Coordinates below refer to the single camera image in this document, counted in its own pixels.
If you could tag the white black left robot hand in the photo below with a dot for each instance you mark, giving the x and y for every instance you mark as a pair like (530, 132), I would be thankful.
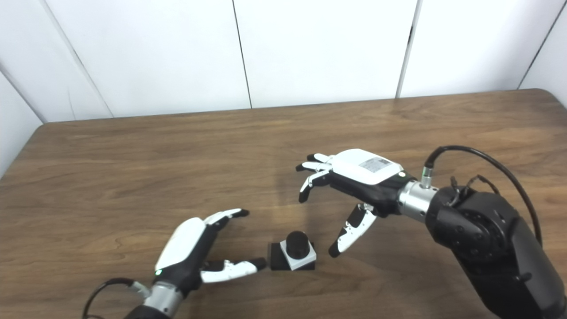
(184, 243)

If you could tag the black peg with square base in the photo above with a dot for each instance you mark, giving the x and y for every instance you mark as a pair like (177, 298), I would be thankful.
(297, 243)

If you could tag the white square piece with hole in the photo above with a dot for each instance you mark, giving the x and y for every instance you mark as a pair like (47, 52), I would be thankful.
(308, 259)

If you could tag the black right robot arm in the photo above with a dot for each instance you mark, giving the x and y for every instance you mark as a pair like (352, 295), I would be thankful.
(491, 248)

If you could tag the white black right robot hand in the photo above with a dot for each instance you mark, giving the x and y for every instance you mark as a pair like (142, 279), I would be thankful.
(367, 170)

